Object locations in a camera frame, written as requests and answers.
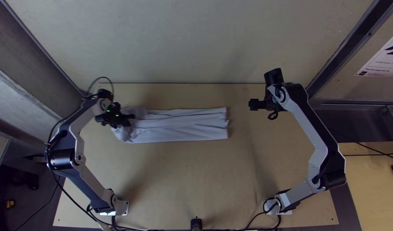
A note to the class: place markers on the white printed poster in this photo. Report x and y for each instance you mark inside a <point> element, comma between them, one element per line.
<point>384,61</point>

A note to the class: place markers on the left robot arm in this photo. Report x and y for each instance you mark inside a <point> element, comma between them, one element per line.
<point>72,144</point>

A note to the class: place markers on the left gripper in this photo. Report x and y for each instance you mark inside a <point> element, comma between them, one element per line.
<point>114,118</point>

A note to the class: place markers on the white t-shirt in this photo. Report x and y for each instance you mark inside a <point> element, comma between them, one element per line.
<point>180,126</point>

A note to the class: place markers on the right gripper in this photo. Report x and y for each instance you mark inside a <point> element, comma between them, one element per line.
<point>256,104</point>

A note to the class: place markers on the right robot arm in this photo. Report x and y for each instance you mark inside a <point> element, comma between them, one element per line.
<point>315,134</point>

